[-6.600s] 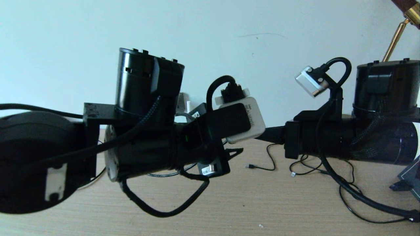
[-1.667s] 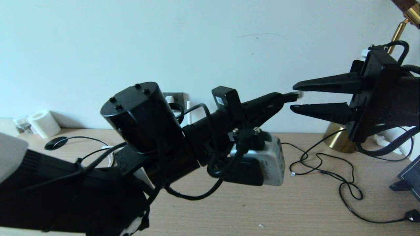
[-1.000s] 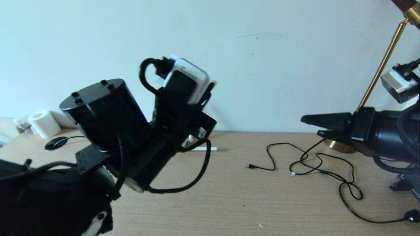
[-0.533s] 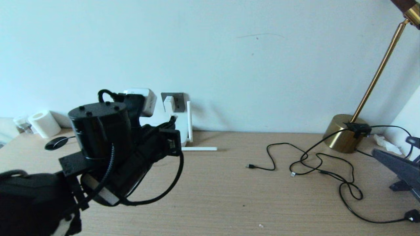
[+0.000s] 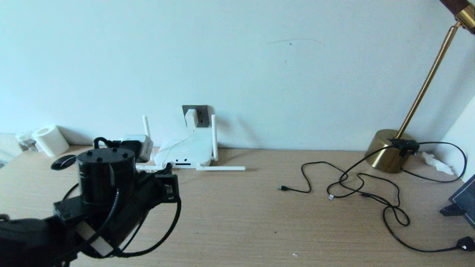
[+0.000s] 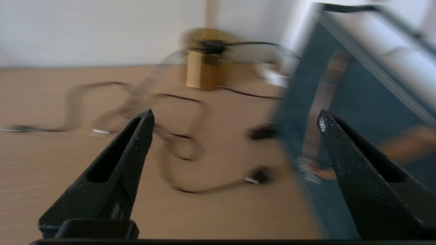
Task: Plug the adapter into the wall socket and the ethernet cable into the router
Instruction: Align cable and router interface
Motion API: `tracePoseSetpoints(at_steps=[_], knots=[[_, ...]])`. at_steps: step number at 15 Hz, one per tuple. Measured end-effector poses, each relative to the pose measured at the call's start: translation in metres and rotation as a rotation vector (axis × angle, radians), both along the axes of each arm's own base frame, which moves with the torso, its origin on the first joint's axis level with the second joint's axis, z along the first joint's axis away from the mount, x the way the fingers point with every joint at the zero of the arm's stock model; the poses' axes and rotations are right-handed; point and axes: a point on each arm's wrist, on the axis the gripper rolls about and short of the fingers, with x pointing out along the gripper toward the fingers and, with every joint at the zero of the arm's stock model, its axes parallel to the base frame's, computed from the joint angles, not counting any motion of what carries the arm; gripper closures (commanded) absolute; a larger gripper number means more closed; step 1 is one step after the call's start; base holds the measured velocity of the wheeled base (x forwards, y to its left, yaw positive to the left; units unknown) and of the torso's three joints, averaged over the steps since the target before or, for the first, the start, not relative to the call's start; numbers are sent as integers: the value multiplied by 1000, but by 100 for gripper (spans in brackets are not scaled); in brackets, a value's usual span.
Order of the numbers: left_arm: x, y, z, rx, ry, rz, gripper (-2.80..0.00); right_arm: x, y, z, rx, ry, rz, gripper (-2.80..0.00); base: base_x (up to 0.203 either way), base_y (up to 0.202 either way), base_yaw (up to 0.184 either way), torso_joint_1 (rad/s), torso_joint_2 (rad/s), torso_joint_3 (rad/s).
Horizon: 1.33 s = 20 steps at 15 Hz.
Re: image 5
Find thin white adapter cable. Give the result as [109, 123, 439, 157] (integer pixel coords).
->
[158, 128, 196, 164]

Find white power adapter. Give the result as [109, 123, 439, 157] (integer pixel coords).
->
[185, 109, 199, 129]

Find white router with antennas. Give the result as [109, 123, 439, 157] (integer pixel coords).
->
[142, 115, 246, 172]

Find white paper roll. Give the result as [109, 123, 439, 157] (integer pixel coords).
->
[31, 125, 70, 157]

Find small clear jar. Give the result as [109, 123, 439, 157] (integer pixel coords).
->
[15, 131, 37, 152]

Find brass desk lamp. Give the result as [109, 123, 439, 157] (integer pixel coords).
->
[365, 0, 475, 174]

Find crumpled white tissue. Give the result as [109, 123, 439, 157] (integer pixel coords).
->
[422, 152, 455, 176]

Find black plastic stand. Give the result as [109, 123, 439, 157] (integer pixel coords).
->
[440, 203, 466, 217]

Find black left camera cable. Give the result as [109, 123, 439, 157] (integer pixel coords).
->
[93, 137, 182, 258]

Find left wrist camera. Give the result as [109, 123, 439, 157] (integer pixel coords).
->
[119, 134, 154, 164]

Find grey wall socket plate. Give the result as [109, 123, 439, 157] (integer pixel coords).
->
[182, 105, 210, 128]

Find thin black USB cable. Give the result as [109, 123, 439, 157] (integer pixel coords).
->
[277, 162, 366, 201]

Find black cables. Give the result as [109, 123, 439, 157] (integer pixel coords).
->
[340, 138, 475, 253]

